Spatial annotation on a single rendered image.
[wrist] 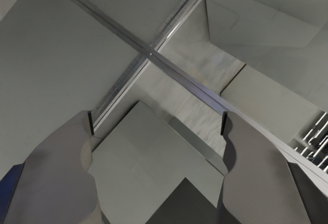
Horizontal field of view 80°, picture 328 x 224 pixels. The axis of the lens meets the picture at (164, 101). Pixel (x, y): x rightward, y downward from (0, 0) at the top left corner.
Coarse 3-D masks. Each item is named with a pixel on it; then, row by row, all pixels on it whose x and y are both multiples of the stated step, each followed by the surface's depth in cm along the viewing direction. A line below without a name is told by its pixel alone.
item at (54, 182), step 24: (72, 120) 10; (48, 144) 9; (72, 144) 9; (24, 168) 7; (48, 168) 7; (72, 168) 8; (24, 192) 7; (48, 192) 7; (72, 192) 7; (96, 192) 7; (24, 216) 6; (48, 216) 6; (72, 216) 6; (96, 216) 6
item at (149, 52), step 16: (80, 0) 92; (192, 0) 70; (96, 16) 85; (176, 16) 71; (128, 32) 77; (160, 32) 72; (144, 48) 72; (144, 64) 72; (160, 64) 68; (128, 80) 71; (176, 80) 65; (192, 80) 63; (112, 96) 72; (208, 96) 61; (96, 112) 73; (240, 112) 56; (256, 128) 53; (288, 160) 49; (304, 160) 48; (320, 176) 46
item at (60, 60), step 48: (48, 0) 101; (96, 0) 88; (144, 0) 79; (0, 48) 106; (48, 48) 92; (96, 48) 81; (0, 96) 96; (48, 96) 84; (96, 96) 75; (0, 144) 88
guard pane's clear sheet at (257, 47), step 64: (256, 0) 64; (320, 0) 57; (192, 64) 66; (256, 64) 59; (320, 64) 53; (128, 128) 69; (192, 128) 61; (320, 128) 50; (128, 192) 63; (192, 192) 57
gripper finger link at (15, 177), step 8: (16, 168) 7; (8, 176) 7; (16, 176) 7; (0, 184) 7; (8, 184) 7; (16, 184) 7; (0, 192) 7; (8, 192) 7; (0, 200) 6; (8, 200) 6; (0, 208) 6; (0, 216) 6
